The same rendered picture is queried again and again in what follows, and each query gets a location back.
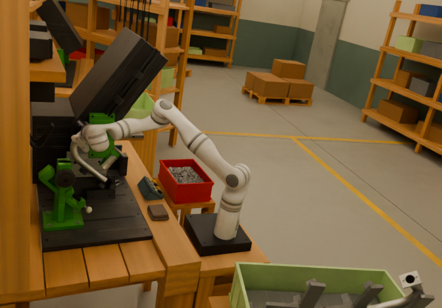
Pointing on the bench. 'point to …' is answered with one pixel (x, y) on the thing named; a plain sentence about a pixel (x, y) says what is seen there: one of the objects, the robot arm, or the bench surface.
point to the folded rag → (158, 212)
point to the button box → (149, 189)
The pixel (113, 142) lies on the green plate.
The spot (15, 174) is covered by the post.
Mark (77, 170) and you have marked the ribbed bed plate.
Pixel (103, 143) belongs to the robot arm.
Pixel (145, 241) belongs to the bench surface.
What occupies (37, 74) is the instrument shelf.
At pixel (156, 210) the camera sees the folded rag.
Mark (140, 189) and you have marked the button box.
